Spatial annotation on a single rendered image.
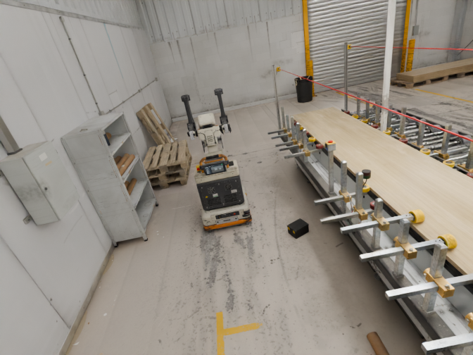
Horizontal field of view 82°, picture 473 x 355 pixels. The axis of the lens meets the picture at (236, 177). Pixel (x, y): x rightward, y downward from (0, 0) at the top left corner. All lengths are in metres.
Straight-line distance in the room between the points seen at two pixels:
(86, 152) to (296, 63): 7.65
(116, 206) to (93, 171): 0.50
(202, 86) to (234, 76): 1.10
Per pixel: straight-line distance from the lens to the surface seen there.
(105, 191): 3.58
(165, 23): 9.43
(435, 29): 11.83
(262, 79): 9.52
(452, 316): 2.02
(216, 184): 3.28
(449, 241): 1.91
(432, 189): 2.50
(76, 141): 3.42
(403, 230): 1.76
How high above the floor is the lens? 2.15
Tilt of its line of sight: 27 degrees down
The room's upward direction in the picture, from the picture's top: 12 degrees counter-clockwise
